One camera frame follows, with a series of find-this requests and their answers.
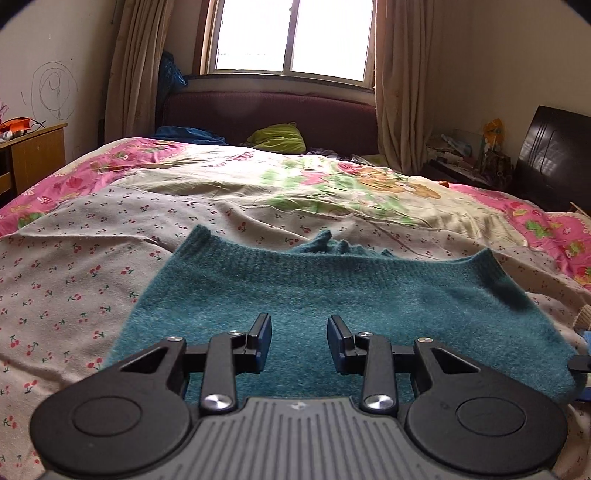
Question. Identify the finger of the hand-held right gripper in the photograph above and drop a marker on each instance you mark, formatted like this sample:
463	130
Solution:
581	363

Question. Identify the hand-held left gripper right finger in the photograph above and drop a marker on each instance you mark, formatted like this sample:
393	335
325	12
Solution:
334	346

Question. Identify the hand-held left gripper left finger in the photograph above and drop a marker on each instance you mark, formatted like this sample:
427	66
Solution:
264	344

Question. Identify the teal knit sweater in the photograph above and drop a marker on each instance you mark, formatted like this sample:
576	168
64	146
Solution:
300	295

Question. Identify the blue knit garment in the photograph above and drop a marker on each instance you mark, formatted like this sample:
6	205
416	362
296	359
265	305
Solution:
586	341

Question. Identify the pink floral quilt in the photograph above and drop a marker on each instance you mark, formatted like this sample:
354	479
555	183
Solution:
323	184

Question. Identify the yellow-green pillow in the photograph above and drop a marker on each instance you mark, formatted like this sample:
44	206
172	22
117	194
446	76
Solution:
277	138

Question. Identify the cherry print bed sheet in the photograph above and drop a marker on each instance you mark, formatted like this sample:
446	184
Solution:
69	277

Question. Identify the dark wooden board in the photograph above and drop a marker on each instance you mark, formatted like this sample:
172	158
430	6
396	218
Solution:
554	157

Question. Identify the dark nightstand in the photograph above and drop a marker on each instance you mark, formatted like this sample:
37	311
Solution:
457	173

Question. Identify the brown patterned bag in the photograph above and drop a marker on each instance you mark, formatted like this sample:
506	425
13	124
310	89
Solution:
496	164

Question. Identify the blue cloth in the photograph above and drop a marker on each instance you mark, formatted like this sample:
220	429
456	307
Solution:
189	134

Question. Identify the pile of papers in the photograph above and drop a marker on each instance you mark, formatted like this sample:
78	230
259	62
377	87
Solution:
450	147

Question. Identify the maroon bed headboard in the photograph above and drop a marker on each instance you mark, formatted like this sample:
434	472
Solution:
231	115

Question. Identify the yellow bag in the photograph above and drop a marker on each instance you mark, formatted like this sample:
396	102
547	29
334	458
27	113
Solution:
493	134

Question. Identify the beige curtain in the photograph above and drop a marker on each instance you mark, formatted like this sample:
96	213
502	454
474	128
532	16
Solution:
404	83
138	69

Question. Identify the blue plastic bag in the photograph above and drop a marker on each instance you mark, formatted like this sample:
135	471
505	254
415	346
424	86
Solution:
171	74

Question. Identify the wooden desk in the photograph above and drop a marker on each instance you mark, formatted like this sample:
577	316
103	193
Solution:
39	157

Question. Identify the window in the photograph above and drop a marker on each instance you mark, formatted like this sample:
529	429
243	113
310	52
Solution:
291	37

